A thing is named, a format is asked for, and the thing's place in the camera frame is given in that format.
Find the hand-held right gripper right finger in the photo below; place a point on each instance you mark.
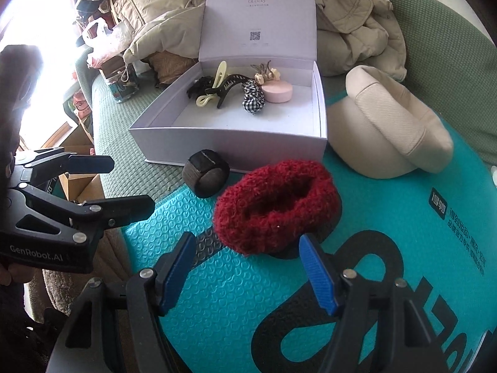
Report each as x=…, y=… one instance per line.
x=320, y=276

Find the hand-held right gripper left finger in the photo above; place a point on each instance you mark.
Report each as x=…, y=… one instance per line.
x=174, y=276

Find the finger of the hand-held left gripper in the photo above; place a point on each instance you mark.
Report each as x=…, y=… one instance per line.
x=132, y=206
x=93, y=164

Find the red fuzzy scrunchie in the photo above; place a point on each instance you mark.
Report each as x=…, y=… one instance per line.
x=237, y=217

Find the black bow hair clip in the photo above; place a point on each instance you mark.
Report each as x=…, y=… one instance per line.
x=196, y=87

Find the black claw hair clip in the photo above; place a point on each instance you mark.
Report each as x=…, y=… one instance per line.
x=229, y=85

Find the lavender gift box with lid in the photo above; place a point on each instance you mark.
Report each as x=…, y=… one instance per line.
x=271, y=124

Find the black white checkered scrunchie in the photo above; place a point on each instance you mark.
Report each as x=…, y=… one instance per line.
x=252, y=99

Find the person's left hand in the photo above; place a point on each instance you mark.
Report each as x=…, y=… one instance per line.
x=7, y=275

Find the brown cardboard box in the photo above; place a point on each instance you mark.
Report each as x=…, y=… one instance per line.
x=81, y=186

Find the brown plush cushion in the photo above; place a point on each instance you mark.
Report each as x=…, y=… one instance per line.
x=112, y=248

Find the teal bubble mailer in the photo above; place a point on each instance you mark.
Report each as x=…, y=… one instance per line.
x=233, y=318

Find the dark brown scrunchie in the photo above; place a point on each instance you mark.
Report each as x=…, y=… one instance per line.
x=202, y=175

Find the glass jar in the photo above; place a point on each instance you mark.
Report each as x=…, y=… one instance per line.
x=120, y=81

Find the clear plastic bag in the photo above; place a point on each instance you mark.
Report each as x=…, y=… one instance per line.
x=105, y=40

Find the pale yellow hair clip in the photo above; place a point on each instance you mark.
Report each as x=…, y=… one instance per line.
x=220, y=72

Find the beige bucket hat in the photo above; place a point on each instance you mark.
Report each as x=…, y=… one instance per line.
x=388, y=124

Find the pink round case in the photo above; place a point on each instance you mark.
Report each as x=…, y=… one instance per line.
x=277, y=91

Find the beige puffer coat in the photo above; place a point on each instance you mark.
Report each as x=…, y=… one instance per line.
x=365, y=27

